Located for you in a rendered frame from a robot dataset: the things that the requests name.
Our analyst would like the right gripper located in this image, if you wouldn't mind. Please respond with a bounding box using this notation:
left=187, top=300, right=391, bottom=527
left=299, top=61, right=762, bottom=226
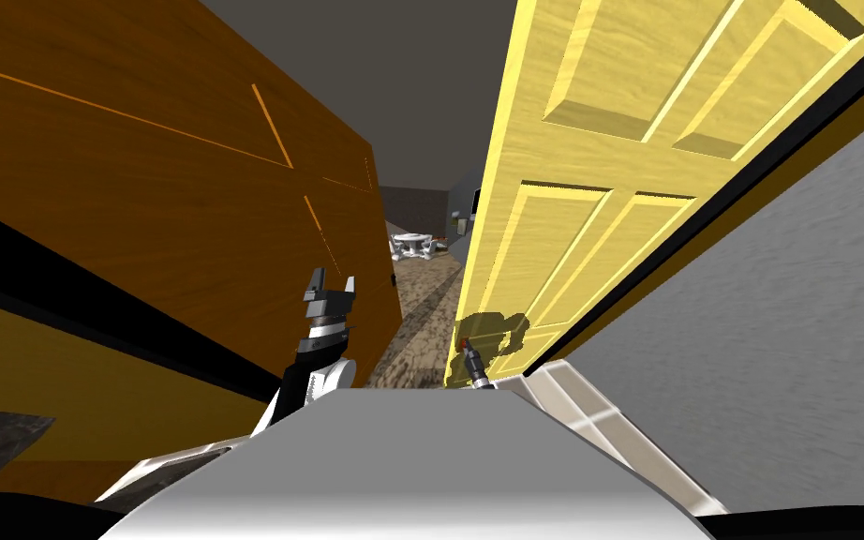
left=459, top=337, right=487, bottom=380

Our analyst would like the yellow panelled door leaf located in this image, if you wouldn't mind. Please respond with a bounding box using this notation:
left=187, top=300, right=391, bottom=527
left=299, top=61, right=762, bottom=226
left=442, top=0, right=864, bottom=391

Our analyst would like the white round table with chairs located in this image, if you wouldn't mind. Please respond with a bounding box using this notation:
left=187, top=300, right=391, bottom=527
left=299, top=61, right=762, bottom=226
left=390, top=232, right=438, bottom=263

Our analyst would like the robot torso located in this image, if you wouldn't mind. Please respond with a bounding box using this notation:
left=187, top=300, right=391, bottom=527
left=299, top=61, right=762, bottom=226
left=94, top=359, right=729, bottom=540

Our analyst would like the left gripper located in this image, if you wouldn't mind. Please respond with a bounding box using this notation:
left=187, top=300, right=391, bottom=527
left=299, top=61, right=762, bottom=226
left=302, top=267, right=359, bottom=324

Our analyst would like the brown wooden cupboard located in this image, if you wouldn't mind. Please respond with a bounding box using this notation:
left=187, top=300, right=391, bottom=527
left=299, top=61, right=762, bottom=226
left=0, top=0, right=405, bottom=383

